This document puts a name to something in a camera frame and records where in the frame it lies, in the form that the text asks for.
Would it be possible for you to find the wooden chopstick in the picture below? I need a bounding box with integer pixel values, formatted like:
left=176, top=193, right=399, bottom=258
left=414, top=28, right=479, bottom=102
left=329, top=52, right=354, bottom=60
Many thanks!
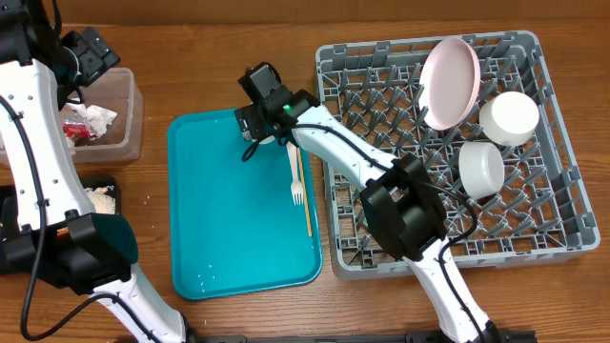
left=296, top=148, right=313, bottom=237

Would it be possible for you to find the white tissue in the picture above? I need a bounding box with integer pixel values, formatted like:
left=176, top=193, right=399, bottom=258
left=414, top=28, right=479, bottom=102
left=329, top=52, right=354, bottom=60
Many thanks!
left=65, top=104, right=117, bottom=155

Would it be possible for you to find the foil wrapper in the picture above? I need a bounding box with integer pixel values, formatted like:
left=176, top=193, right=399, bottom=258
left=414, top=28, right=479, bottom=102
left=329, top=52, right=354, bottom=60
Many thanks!
left=60, top=103, right=96, bottom=141

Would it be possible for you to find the white plastic fork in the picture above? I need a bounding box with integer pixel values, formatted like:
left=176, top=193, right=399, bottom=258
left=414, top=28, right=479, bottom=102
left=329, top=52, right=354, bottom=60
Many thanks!
left=286, top=142, right=304, bottom=206

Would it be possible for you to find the white rice pile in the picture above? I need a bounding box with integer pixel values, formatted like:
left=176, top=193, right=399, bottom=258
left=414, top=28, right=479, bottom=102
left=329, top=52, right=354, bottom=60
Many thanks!
left=86, top=186, right=116, bottom=214

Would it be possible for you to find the white round plate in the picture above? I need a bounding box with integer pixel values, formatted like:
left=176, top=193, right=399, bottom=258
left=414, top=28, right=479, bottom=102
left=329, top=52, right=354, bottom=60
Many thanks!
left=419, top=37, right=481, bottom=131

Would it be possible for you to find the white bowl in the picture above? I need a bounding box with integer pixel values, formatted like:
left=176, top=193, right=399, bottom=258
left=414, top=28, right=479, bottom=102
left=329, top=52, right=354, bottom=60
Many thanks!
left=458, top=142, right=504, bottom=200

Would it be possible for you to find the grey bowl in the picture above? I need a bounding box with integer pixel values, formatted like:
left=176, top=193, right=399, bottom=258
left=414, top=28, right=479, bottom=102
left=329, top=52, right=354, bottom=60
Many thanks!
left=478, top=91, right=540, bottom=147

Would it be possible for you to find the white paper cup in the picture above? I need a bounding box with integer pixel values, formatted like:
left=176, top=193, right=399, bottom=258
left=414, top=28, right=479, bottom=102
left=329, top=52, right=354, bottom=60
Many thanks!
left=259, top=135, right=275, bottom=145

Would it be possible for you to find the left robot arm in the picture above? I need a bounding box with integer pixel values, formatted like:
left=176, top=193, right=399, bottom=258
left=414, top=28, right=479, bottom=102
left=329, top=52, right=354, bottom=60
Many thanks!
left=1, top=0, right=196, bottom=342

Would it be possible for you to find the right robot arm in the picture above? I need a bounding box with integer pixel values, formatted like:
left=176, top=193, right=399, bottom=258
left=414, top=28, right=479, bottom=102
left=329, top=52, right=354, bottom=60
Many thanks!
left=234, top=91, right=509, bottom=342

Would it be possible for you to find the grey plastic dishwasher rack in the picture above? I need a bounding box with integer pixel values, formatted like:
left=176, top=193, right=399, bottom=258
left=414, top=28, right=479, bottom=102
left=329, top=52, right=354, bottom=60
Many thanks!
left=315, top=30, right=600, bottom=268

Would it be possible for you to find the black waste tray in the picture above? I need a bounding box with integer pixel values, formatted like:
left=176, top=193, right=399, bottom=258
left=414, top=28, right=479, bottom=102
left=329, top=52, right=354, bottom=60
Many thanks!
left=1, top=175, right=121, bottom=234

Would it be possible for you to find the clear plastic bin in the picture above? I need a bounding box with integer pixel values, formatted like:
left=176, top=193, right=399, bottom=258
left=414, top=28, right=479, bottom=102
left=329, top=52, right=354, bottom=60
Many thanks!
left=71, top=68, right=144, bottom=163

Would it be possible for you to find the teal plastic tray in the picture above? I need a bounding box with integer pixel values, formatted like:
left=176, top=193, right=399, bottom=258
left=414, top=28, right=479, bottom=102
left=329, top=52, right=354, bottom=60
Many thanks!
left=168, top=110, right=323, bottom=300

